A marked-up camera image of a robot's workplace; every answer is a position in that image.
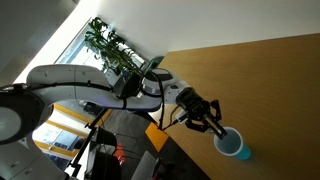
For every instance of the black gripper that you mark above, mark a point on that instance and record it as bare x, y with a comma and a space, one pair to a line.
193, 103

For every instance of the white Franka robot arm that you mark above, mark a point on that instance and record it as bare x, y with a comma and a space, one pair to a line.
66, 78

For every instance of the blue plastic cup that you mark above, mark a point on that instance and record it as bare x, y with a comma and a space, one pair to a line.
245, 153

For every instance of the green bin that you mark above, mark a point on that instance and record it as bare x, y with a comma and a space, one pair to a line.
155, 63

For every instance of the grey panel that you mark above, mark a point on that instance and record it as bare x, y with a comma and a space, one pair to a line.
143, 168

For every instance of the black office chair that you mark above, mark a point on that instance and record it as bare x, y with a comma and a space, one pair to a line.
130, 87
105, 163

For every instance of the orange chair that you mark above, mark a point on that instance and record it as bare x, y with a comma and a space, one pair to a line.
119, 154

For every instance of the green potted plant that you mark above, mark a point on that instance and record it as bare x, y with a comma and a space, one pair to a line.
106, 43

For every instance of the black tripod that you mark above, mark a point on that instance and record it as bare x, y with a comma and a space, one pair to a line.
77, 159

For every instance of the glass window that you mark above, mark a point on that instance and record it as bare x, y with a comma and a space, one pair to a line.
80, 56

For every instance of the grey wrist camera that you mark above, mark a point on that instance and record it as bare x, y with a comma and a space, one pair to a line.
181, 116

